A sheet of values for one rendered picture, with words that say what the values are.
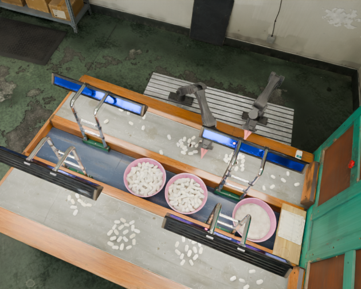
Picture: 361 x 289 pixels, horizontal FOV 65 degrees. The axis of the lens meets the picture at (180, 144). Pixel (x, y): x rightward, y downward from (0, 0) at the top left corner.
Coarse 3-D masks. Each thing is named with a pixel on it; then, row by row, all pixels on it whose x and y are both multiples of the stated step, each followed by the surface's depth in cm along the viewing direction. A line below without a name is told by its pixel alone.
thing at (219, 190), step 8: (240, 144) 154; (264, 152) 154; (232, 160) 150; (264, 160) 151; (232, 168) 153; (224, 176) 165; (232, 176) 162; (256, 176) 151; (224, 184) 172; (216, 192) 186; (224, 192) 183; (240, 200) 182
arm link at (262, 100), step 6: (270, 78) 185; (276, 78) 184; (282, 78) 184; (270, 84) 183; (276, 84) 185; (264, 90) 183; (270, 90) 182; (258, 96) 182; (264, 96) 181; (258, 102) 181; (264, 102) 180; (258, 108) 183
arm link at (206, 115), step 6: (198, 84) 186; (204, 84) 182; (192, 90) 182; (204, 90) 181; (198, 96) 180; (204, 96) 181; (198, 102) 184; (204, 102) 181; (204, 108) 181; (204, 114) 181; (210, 114) 182; (204, 120) 182; (210, 120) 181; (210, 126) 184
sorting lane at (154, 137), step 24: (72, 96) 210; (72, 120) 199; (120, 120) 202; (144, 120) 204; (168, 120) 205; (144, 144) 194; (168, 144) 195; (216, 144) 198; (216, 168) 189; (240, 168) 190; (264, 168) 191; (264, 192) 182; (288, 192) 184
